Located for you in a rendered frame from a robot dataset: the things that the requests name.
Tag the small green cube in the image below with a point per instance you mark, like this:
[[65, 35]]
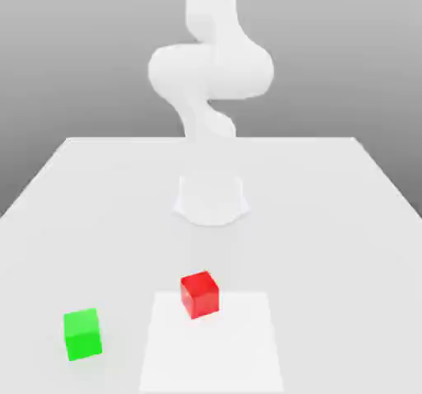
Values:
[[82, 334]]

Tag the small red cube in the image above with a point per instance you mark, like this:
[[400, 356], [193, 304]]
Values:
[[200, 295]]

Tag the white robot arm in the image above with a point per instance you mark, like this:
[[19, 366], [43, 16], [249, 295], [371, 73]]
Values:
[[211, 71]]

